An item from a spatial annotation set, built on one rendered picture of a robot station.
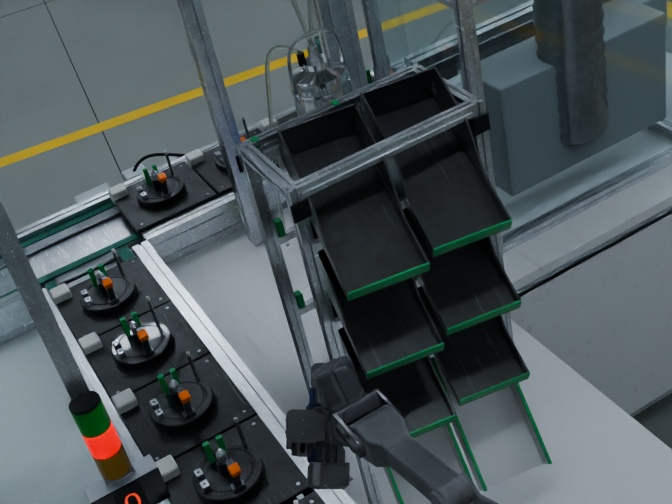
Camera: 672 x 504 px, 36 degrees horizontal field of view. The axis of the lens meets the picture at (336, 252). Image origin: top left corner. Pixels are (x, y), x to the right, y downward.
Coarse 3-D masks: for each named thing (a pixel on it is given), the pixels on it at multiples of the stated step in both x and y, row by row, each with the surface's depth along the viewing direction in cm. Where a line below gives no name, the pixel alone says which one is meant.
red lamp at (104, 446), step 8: (112, 424) 164; (112, 432) 164; (88, 440) 162; (96, 440) 162; (104, 440) 163; (112, 440) 164; (88, 448) 165; (96, 448) 163; (104, 448) 163; (112, 448) 164; (96, 456) 165; (104, 456) 164
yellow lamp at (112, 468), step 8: (120, 448) 166; (112, 456) 165; (120, 456) 166; (96, 464) 167; (104, 464) 165; (112, 464) 166; (120, 464) 167; (128, 464) 169; (104, 472) 167; (112, 472) 167; (120, 472) 167
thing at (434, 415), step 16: (352, 352) 180; (400, 368) 178; (416, 368) 178; (432, 368) 176; (368, 384) 177; (384, 384) 177; (400, 384) 177; (416, 384) 177; (432, 384) 177; (400, 400) 175; (416, 400) 175; (432, 400) 175; (448, 400) 173; (416, 416) 174; (432, 416) 174; (448, 416) 174; (416, 432) 170
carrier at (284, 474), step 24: (240, 432) 202; (264, 432) 211; (168, 456) 208; (192, 456) 209; (216, 456) 198; (240, 456) 204; (264, 456) 205; (288, 456) 204; (168, 480) 205; (192, 480) 204; (216, 480) 200; (264, 480) 200; (288, 480) 199
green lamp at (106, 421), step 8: (96, 408) 160; (104, 408) 162; (72, 416) 161; (80, 416) 159; (88, 416) 159; (96, 416) 160; (104, 416) 162; (80, 424) 160; (88, 424) 160; (96, 424) 161; (104, 424) 162; (80, 432) 163; (88, 432) 161; (96, 432) 161; (104, 432) 162
